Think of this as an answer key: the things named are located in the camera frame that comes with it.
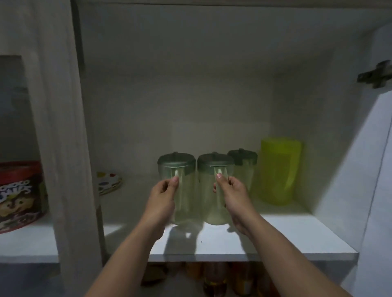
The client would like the person's right hand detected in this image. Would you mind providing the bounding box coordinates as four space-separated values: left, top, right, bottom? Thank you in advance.
213 173 261 238

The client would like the person's left hand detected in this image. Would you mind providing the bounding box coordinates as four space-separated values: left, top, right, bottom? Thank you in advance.
136 176 180 243

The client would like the green-lid clear jar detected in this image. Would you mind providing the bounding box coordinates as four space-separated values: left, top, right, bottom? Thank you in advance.
197 152 236 226
157 152 196 224
227 148 258 196

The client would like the lime green plastic pitcher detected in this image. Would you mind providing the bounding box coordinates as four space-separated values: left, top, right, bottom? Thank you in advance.
259 137 302 206

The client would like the person's right forearm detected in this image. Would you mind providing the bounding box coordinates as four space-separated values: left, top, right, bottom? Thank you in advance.
244 214 353 297

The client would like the person's left forearm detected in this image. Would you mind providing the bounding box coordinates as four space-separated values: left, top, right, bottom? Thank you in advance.
84 222 157 297

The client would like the dotted white plate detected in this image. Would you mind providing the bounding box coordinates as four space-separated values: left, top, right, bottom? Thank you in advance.
96 171 123 196

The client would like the row of amber bottles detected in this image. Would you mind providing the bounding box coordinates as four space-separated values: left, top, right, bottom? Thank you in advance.
140 262 279 297

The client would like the red lidded cereal tub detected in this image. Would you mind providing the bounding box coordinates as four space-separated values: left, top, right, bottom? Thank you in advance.
0 160 49 235

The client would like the metal door hinge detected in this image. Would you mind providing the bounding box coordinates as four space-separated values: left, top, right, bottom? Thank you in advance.
356 60 392 89

